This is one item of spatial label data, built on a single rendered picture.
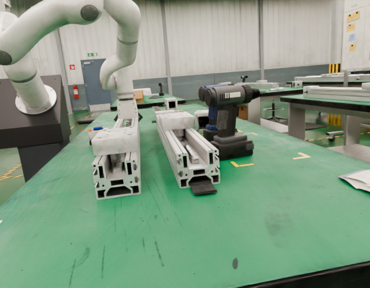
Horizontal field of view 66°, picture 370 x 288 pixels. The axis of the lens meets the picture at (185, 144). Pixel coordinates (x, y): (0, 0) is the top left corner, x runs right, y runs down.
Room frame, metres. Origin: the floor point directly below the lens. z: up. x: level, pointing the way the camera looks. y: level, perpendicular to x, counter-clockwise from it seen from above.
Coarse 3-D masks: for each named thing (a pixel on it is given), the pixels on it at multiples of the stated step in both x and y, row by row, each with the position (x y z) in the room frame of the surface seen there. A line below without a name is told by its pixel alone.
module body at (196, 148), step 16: (160, 128) 1.14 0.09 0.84; (192, 128) 0.95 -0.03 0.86; (176, 144) 0.73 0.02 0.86; (192, 144) 0.83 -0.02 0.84; (208, 144) 0.70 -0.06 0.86; (176, 160) 0.65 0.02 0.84; (192, 160) 0.67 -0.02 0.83; (208, 160) 0.64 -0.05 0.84; (176, 176) 0.66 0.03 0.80; (192, 176) 0.63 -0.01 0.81; (208, 176) 0.64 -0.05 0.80
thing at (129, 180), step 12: (120, 120) 1.33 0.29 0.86; (132, 120) 1.29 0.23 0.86; (96, 156) 0.67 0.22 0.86; (108, 156) 0.70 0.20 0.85; (132, 156) 0.64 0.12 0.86; (96, 168) 0.60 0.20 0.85; (108, 168) 0.67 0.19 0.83; (120, 168) 0.65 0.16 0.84; (132, 168) 0.61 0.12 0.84; (96, 180) 0.60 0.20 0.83; (108, 180) 0.60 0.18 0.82; (120, 180) 0.64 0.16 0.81; (132, 180) 0.61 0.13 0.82; (96, 192) 0.60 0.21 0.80; (108, 192) 0.63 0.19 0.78; (120, 192) 0.62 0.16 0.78; (132, 192) 0.61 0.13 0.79
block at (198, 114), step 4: (196, 112) 1.31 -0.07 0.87; (200, 112) 1.30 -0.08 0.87; (204, 112) 1.29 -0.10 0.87; (196, 116) 1.29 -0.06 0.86; (200, 116) 1.29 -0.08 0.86; (204, 116) 1.28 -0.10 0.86; (196, 120) 1.29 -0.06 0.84; (200, 120) 1.31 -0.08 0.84; (204, 120) 1.30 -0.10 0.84; (208, 120) 1.30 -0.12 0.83; (196, 124) 1.29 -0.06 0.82; (200, 124) 1.31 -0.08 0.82; (204, 124) 1.30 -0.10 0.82; (196, 128) 1.29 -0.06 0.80; (200, 128) 1.31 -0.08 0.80; (204, 128) 1.31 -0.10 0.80; (200, 132) 1.29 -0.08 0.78
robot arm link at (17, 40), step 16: (48, 0) 1.10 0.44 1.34; (64, 0) 1.05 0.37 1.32; (80, 0) 1.02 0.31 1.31; (96, 0) 1.04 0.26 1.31; (32, 16) 1.10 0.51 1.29; (48, 16) 1.09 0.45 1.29; (64, 16) 1.08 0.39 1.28; (80, 16) 1.04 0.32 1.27; (96, 16) 1.06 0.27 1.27; (0, 32) 1.11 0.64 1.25; (16, 32) 1.10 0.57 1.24; (32, 32) 1.11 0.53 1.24; (48, 32) 1.14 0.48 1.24; (0, 48) 1.08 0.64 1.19; (16, 48) 1.11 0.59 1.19; (0, 64) 1.12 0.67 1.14
